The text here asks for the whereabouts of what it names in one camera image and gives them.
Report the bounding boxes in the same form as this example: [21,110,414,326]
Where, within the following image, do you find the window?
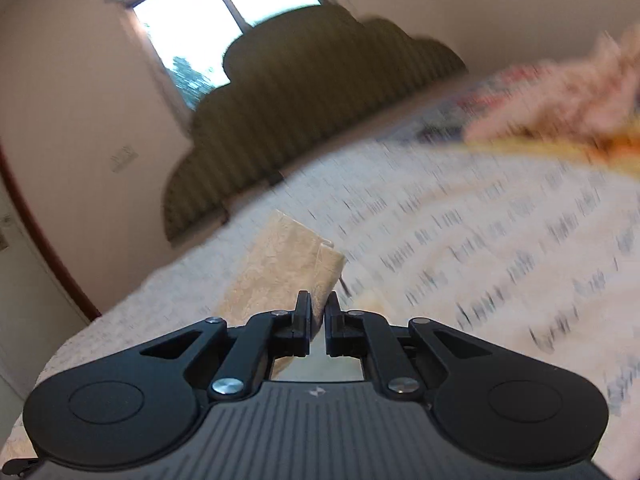
[112,0,324,111]

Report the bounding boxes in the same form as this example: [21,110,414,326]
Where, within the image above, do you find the cream pants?
[219,209,349,381]

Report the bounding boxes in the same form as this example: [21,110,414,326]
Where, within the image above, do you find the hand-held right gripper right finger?
[324,291,497,404]

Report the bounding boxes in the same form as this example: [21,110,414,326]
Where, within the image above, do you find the white script-printed blanket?
[36,71,640,480]

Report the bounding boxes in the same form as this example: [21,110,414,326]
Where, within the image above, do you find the brown door frame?
[0,145,104,324]

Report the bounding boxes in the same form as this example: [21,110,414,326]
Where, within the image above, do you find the pink cloth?
[462,29,640,144]

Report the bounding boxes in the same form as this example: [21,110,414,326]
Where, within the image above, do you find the wall switch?
[110,145,141,174]

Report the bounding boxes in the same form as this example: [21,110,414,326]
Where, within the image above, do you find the yellow orange cloth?
[465,129,640,182]

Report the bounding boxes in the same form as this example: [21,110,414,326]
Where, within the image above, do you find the green striped headboard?
[162,4,469,247]

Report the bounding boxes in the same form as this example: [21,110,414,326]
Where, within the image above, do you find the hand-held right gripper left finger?
[135,290,313,403]

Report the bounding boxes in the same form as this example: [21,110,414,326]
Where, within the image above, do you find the white door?
[0,184,92,402]

